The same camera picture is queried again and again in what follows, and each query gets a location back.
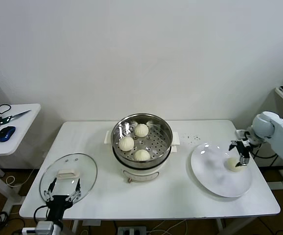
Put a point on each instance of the blue computer mouse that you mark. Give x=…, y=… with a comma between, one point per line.
x=6, y=133

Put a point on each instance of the large white plate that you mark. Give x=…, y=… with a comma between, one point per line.
x=210, y=171

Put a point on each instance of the white side table with mouse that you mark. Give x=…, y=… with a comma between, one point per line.
x=21, y=132

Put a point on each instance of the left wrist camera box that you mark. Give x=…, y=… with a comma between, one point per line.
x=44, y=228

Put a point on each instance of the round glass pot lid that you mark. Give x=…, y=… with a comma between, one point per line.
x=48, y=176

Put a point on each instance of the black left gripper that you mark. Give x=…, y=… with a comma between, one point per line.
x=58, y=202

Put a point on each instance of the white electric cooking pot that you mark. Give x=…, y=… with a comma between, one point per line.
x=141, y=175

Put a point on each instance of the stainless steel steamer basket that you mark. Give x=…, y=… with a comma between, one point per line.
x=156, y=144

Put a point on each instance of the white box with window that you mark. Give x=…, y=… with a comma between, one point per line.
x=131, y=231

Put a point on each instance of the white main table underframe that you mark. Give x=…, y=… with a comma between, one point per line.
x=91, y=223

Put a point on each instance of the white steamed baozi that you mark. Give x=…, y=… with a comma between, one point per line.
x=141, y=130
x=142, y=155
x=126, y=144
x=233, y=165

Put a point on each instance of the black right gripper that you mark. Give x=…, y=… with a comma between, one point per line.
x=243, y=148

